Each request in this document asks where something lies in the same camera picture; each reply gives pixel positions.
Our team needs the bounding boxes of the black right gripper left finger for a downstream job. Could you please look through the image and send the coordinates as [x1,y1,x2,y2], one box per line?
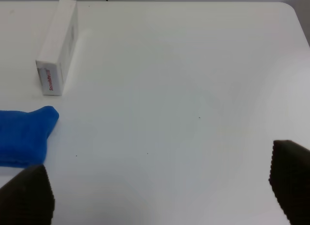
[0,165,55,225]

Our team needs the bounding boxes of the blue folded cloth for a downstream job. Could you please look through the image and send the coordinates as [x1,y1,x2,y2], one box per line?
[0,106,59,168]

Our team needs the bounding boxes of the white cardboard box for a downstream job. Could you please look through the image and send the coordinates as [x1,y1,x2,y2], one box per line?
[35,0,78,96]

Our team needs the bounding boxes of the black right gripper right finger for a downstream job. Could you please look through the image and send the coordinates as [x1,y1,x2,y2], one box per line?
[269,140,310,225]

